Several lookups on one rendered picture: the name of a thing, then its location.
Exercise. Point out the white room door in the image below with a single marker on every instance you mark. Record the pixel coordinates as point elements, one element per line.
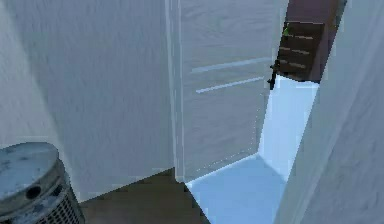
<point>223,86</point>

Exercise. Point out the small green object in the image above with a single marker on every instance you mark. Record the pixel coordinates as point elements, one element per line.
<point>286,31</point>

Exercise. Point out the dark brown chest of drawers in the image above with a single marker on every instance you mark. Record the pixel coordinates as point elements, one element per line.
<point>300,50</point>

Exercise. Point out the grey metal mesh bin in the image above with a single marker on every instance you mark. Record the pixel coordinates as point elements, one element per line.
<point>30,186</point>

